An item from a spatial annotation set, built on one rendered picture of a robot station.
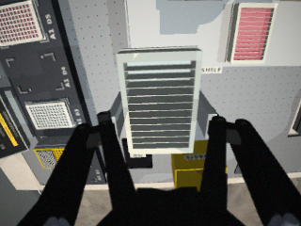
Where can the white trough reservoir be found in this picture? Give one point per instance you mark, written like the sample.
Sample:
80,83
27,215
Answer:
154,91

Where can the yellow open-top box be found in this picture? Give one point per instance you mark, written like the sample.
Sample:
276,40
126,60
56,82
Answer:
189,166

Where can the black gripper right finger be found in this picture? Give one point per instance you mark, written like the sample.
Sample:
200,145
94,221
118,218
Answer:
276,199

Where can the black flat rectangular pad with rg label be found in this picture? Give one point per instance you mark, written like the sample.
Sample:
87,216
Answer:
136,161

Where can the beige well plate with pink wells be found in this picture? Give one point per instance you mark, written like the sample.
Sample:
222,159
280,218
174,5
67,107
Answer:
20,23

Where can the grey flat table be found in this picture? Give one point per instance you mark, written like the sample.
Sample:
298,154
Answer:
206,24

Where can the white well plate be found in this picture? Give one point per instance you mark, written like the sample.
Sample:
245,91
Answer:
52,114

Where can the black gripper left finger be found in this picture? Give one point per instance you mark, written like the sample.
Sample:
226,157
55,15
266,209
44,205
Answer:
59,201

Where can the yellow tip rack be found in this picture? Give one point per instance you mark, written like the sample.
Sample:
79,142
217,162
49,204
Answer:
48,150

